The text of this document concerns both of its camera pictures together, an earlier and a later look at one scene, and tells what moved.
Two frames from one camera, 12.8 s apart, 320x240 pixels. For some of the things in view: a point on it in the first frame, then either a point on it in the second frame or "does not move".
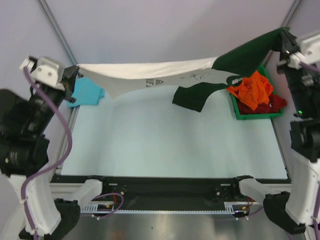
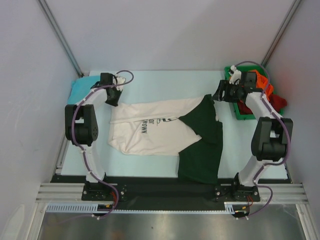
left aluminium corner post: (44, 5) does not move
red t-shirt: (276, 103) does not move
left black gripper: (68, 81) → (114, 103)
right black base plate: (227, 192) does not move
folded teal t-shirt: (86, 92) does not move
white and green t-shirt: (196, 79) → (188, 127)
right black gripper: (286, 46) → (222, 90)
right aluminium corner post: (285, 24) does not move
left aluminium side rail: (71, 124) does not move
